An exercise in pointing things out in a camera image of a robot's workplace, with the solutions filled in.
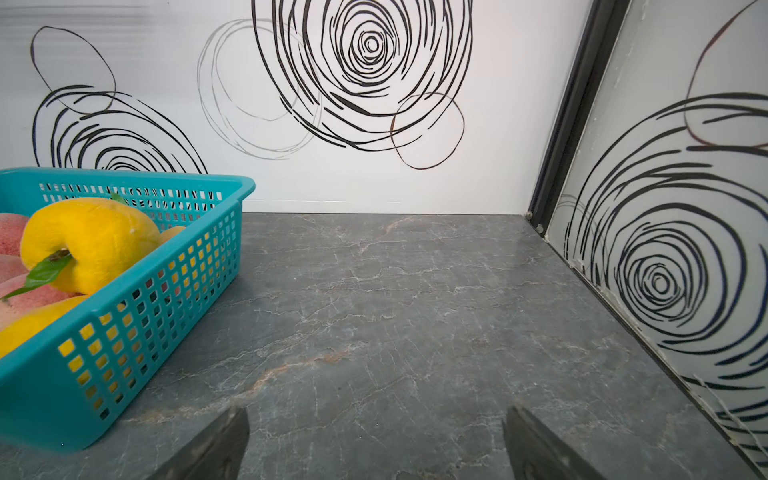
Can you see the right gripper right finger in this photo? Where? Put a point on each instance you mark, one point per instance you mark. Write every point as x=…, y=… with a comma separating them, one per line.
x=536, y=452

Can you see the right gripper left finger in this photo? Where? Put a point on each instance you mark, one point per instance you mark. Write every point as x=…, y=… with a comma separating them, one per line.
x=216, y=452

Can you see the yellow peach top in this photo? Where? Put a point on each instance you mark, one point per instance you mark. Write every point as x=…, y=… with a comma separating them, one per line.
x=80, y=245

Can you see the pink peach bottom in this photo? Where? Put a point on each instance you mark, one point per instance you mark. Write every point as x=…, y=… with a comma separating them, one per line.
x=13, y=277

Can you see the pink peach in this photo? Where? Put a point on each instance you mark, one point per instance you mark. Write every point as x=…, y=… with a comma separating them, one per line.
x=13, y=277
x=11, y=231

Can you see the yellow red peach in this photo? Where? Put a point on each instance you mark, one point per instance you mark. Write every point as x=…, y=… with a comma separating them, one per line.
x=170, y=233

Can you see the teal plastic basket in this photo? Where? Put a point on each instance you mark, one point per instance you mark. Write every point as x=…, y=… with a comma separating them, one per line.
x=65, y=387

